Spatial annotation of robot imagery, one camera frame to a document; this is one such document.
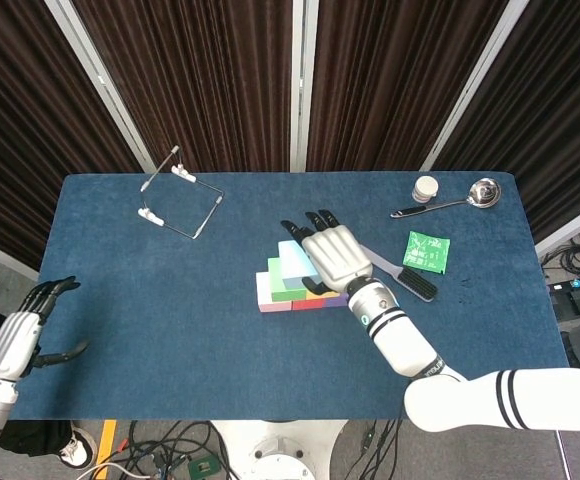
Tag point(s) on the yellow floor tape strip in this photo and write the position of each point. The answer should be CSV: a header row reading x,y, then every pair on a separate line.
x,y
106,445

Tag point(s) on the small white jar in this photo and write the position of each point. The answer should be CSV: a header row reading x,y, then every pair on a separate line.
x,y
425,189

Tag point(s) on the purple cube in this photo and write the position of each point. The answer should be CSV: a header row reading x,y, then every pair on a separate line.
x,y
337,301

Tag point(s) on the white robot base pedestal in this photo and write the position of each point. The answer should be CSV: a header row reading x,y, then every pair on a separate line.
x,y
277,450

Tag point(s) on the black power strip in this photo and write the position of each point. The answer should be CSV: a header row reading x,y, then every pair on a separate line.
x,y
577,296

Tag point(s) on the green sachet packet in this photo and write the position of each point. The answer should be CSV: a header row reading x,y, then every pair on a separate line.
x,y
426,251

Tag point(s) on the dark brown curtain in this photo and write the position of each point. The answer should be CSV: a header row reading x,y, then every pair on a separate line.
x,y
560,100
395,75
20,125
195,75

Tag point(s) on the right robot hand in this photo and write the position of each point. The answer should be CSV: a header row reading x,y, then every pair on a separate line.
x,y
337,252

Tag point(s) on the orange cube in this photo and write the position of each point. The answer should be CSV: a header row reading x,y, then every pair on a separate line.
x,y
307,304

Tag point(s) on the blue fabric table mat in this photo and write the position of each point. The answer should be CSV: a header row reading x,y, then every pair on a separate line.
x,y
195,370

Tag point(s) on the small green box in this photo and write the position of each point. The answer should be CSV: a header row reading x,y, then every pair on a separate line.
x,y
202,467

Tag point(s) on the grey brush black bristles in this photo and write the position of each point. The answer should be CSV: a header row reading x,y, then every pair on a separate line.
x,y
417,286

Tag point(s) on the green cube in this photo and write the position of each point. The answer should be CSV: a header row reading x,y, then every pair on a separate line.
x,y
282,292

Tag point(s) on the light blue cube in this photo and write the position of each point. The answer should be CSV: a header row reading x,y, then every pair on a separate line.
x,y
295,262

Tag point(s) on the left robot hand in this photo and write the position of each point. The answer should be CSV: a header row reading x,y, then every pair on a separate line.
x,y
12,345

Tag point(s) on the yellow cube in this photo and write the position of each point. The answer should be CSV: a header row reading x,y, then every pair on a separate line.
x,y
315,295

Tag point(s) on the pink white cube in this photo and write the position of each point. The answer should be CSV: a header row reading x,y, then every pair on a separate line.
x,y
263,295

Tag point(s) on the white partition frame post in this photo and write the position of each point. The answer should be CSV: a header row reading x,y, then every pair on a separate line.
x,y
99,75
478,75
304,75

